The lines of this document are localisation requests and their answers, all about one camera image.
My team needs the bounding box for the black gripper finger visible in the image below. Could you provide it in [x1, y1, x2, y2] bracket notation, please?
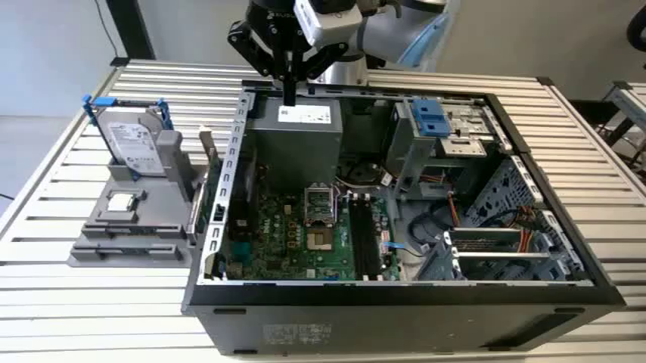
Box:
[225, 20, 292, 107]
[290, 42, 349, 107]

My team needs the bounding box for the black RAM slot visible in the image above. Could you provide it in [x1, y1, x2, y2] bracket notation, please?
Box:
[354, 193, 374, 281]
[349, 193, 369, 281]
[361, 193, 380, 281]

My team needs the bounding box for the grey power supply unit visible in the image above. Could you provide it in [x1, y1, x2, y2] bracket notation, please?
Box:
[245, 96, 345, 185]

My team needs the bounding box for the blue plastic bay latch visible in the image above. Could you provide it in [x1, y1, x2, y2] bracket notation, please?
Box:
[410, 98, 451, 139]

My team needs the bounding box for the metal socket cover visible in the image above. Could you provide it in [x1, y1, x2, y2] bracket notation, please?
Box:
[300, 182, 337, 225]

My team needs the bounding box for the silver hard disk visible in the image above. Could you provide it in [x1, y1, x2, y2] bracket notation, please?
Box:
[94, 106, 168, 177]

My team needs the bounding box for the green graphics card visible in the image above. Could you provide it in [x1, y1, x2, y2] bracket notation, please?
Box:
[184, 126, 224, 245]

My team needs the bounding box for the CPU socket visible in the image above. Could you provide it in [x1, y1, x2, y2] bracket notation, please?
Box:
[304, 223, 337, 253]

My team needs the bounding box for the grey parts rack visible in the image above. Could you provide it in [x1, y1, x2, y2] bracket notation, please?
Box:
[67, 130, 216, 270]

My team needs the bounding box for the silver CPU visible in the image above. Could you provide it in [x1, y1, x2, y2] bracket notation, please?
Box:
[106, 191, 138, 213]

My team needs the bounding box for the black expansion slot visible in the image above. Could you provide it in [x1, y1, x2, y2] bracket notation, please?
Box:
[229, 196, 253, 243]

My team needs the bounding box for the perforated grey metal panel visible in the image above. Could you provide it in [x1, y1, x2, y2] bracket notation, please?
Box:
[463, 157, 548, 230]

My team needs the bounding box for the blue expansion slot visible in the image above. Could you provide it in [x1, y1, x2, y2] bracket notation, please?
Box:
[229, 241, 253, 264]

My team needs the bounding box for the green motherboard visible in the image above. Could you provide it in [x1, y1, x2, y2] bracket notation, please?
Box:
[225, 181, 404, 283]

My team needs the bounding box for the aluminium side table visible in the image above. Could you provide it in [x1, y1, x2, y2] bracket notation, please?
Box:
[597, 79, 646, 178]

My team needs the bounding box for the black office chair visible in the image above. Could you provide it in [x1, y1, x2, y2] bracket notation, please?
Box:
[623, 7, 646, 52]

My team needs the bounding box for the grey metal disk bay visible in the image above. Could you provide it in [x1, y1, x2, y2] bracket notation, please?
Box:
[417, 226, 589, 283]

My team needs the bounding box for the black open PC case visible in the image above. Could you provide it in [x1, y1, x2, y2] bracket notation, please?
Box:
[180, 78, 627, 357]

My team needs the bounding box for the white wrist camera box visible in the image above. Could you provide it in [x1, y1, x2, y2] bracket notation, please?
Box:
[293, 0, 365, 45]

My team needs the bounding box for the black vertical post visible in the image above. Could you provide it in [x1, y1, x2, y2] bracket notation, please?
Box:
[102, 0, 156, 67]

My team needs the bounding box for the power supply wire bundle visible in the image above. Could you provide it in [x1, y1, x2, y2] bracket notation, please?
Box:
[333, 175, 384, 196]

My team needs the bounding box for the orange red wire bundle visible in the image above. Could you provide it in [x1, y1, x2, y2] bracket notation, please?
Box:
[421, 170, 459, 230]

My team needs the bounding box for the black looped cable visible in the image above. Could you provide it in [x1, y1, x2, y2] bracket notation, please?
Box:
[405, 211, 453, 255]

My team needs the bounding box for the coloured wire bundle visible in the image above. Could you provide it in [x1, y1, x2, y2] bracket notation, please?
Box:
[511, 206, 539, 255]

